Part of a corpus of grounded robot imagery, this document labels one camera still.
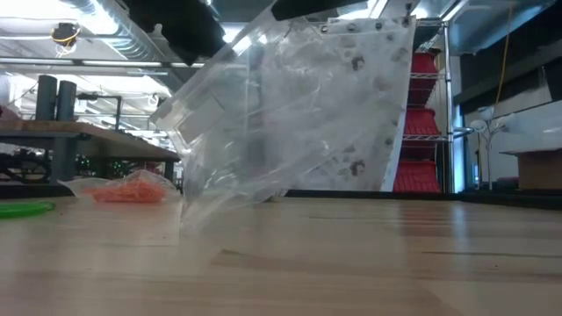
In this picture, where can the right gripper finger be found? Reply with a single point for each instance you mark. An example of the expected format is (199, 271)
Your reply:
(307, 6)

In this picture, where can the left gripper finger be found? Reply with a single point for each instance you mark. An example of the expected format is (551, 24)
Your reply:
(191, 58)

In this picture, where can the orange rubber bands heap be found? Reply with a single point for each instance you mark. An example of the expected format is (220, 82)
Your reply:
(127, 193)

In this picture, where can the white floral print cloth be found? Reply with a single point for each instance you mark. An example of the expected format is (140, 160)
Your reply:
(395, 39)

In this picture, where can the dark grey cylinder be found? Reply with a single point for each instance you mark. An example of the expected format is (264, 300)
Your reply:
(46, 96)
(67, 101)

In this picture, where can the red plastic bin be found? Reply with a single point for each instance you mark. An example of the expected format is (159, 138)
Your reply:
(423, 79)
(421, 123)
(417, 177)

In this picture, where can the white flower-shaped floor lamp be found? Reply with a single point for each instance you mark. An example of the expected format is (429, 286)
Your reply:
(477, 125)

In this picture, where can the cardboard box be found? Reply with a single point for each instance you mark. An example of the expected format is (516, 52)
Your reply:
(540, 169)

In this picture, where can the silver air duct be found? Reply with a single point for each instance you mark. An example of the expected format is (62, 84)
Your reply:
(127, 35)

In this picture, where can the black metal stand frame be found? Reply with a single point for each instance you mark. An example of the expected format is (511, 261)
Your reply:
(117, 109)

